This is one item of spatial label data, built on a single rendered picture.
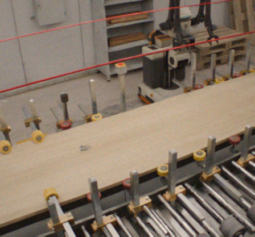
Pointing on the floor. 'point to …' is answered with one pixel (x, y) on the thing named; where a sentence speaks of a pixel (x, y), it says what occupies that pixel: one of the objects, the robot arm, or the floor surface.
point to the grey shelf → (103, 6)
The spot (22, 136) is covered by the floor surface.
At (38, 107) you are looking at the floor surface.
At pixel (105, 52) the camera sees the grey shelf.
